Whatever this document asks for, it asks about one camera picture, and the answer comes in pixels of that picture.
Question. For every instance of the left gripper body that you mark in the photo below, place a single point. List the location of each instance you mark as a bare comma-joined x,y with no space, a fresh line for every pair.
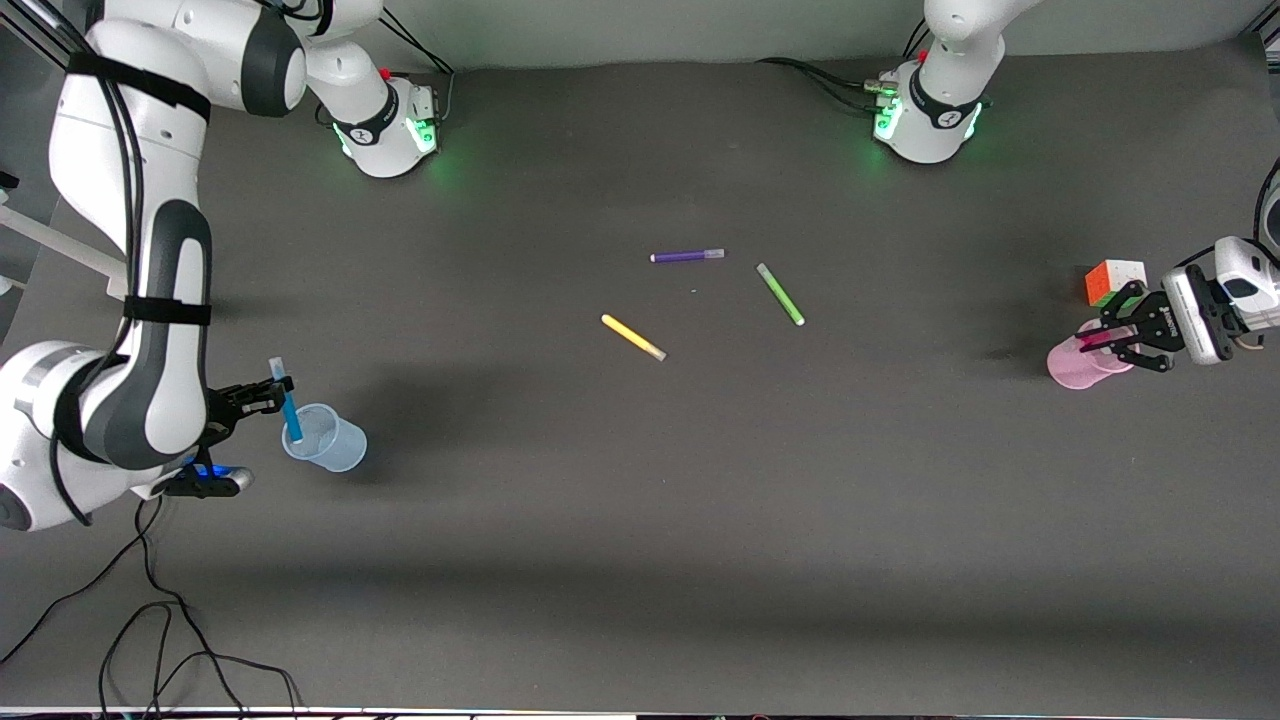
1153,325

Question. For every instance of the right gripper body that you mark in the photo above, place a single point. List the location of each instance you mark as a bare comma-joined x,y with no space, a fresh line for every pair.
232,402

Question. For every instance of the blue marker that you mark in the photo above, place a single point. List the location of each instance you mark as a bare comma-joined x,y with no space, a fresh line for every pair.
290,410

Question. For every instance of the pink marker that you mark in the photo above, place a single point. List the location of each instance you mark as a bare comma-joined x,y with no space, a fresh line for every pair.
1100,341

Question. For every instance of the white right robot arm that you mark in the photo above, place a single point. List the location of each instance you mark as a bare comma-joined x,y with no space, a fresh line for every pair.
150,300

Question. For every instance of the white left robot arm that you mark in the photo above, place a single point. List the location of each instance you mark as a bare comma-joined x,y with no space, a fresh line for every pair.
935,110

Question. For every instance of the colourful puzzle cube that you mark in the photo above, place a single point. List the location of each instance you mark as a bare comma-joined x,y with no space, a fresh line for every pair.
1108,278

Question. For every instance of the translucent pink plastic cup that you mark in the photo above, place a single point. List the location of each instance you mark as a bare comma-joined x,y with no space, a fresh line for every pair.
1075,368

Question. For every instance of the translucent blue plastic cup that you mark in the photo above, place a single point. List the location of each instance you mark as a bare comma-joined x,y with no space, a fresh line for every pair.
335,445

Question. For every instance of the white desk stand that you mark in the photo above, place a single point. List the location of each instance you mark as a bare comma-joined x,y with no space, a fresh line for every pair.
60,245

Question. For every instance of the green marker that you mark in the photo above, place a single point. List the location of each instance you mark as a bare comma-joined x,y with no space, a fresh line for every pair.
780,294

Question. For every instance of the yellow marker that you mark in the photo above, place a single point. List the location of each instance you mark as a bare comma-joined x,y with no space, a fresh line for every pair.
633,337

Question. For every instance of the purple marker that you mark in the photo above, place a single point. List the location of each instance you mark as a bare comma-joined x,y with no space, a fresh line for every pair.
685,256

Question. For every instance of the black metal frame rail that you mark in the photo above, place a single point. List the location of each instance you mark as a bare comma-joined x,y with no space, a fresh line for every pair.
35,25

